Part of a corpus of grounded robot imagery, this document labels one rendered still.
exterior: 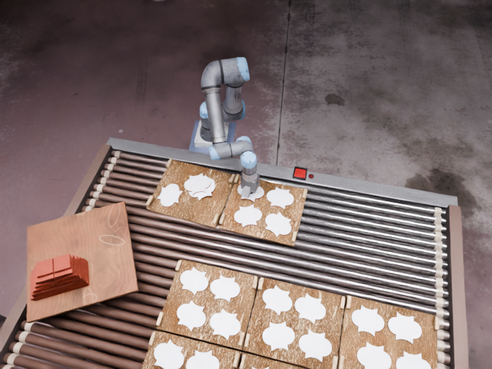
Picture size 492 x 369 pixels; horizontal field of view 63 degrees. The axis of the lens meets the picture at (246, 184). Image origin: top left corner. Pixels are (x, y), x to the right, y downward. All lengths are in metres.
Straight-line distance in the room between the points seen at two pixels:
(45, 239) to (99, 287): 0.41
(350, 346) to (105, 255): 1.22
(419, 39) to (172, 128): 2.82
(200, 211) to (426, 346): 1.26
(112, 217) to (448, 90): 3.39
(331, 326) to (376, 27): 3.70
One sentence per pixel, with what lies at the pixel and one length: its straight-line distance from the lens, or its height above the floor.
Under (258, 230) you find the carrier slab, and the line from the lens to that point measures 2.12.
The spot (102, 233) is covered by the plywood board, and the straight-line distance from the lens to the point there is 2.15.
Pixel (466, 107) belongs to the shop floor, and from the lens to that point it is 4.34.
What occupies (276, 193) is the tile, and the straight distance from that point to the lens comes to 2.21.
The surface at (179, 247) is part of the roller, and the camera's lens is 2.14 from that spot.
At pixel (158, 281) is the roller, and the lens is 2.09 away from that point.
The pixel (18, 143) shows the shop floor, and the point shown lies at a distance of 4.31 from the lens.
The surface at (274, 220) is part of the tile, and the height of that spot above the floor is 0.95.
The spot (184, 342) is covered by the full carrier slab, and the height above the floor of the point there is 0.94.
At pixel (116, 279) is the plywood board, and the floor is 1.04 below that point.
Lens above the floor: 2.83
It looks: 57 degrees down
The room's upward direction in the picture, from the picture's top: 4 degrees counter-clockwise
